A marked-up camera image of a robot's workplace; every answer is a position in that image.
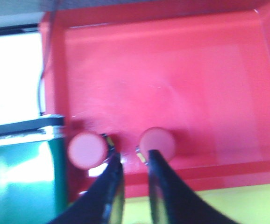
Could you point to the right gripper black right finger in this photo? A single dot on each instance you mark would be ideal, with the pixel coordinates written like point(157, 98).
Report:
point(172, 201)

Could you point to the yellow plastic tray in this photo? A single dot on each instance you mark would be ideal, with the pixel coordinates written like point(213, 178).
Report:
point(247, 205)

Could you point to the black conveyor end roller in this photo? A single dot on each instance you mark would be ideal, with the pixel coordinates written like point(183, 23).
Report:
point(32, 125)

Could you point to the red plastic bin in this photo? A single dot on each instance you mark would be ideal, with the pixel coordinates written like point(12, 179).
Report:
point(199, 68)

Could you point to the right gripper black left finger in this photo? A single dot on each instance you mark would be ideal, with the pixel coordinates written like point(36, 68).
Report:
point(103, 202)

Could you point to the blue-based push button switch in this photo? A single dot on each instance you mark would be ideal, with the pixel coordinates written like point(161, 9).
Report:
point(88, 150)

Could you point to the green conveyor belt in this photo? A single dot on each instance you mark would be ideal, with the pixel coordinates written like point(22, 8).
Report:
point(33, 186)

